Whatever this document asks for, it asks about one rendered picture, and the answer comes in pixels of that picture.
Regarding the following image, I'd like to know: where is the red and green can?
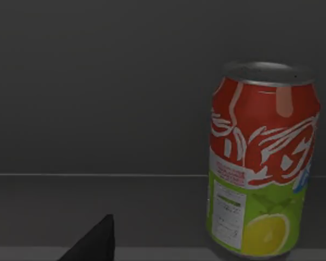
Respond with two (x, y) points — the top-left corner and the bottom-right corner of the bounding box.
(205, 61), (322, 258)

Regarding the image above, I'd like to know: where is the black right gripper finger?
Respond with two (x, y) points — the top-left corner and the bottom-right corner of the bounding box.
(57, 214), (116, 261)

